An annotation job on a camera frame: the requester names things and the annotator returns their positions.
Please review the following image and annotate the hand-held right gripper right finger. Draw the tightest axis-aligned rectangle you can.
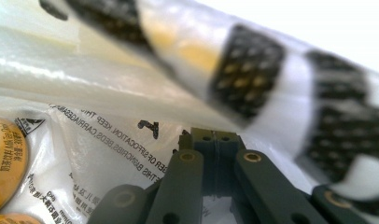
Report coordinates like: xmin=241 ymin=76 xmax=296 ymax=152
xmin=215 ymin=130 xmax=251 ymax=200

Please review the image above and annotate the clear printed plastic bag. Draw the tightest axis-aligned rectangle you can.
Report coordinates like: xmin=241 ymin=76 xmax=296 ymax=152
xmin=0 ymin=0 xmax=379 ymax=224

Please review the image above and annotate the orange bottle with white cap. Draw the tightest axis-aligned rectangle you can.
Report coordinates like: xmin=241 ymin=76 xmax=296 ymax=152
xmin=0 ymin=115 xmax=30 ymax=215

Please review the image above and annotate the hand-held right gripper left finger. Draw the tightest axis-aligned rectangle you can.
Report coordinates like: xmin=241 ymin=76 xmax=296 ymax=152
xmin=177 ymin=127 xmax=218 ymax=200

